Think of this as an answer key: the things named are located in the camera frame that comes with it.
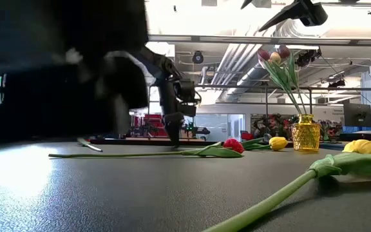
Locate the yellow glass vase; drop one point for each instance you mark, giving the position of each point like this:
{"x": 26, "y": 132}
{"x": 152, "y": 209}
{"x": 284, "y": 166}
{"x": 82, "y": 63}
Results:
{"x": 306, "y": 135}

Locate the black background frame rail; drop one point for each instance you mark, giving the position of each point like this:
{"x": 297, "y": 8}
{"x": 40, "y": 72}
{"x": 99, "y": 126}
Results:
{"x": 333, "y": 87}

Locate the red tool cabinet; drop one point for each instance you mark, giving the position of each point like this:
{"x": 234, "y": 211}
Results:
{"x": 153, "y": 125}

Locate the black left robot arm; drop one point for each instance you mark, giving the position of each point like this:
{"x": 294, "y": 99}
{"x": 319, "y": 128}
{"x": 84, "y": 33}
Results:
{"x": 60, "y": 80}

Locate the blue storage bins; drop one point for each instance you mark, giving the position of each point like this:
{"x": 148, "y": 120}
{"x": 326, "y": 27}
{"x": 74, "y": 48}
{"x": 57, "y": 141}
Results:
{"x": 353, "y": 129}

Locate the silver ventilation duct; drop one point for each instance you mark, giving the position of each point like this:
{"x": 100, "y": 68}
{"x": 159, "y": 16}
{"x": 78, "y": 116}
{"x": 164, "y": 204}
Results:
{"x": 237, "y": 64}

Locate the grey overhead rig beam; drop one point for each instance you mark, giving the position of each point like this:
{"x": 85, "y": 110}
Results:
{"x": 237, "y": 39}

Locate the black table mat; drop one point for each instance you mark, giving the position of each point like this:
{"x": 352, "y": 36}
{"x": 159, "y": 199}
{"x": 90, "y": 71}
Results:
{"x": 140, "y": 193}

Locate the dark red artificial tulip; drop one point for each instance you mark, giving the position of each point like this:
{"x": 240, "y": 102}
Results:
{"x": 283, "y": 51}
{"x": 263, "y": 54}

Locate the yellow artificial tulip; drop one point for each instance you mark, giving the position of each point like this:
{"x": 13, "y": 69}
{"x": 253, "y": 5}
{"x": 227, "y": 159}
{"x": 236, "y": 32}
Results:
{"x": 275, "y": 58}
{"x": 364, "y": 147}
{"x": 278, "y": 143}

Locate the black ceiling spotlight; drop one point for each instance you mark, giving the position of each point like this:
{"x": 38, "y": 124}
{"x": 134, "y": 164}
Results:
{"x": 308, "y": 58}

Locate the black background monitor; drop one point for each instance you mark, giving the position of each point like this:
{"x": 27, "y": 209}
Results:
{"x": 357, "y": 114}

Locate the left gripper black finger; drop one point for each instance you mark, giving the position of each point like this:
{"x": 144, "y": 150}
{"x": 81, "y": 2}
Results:
{"x": 174, "y": 127}

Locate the round black ceiling device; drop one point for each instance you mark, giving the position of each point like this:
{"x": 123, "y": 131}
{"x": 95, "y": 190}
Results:
{"x": 197, "y": 57}

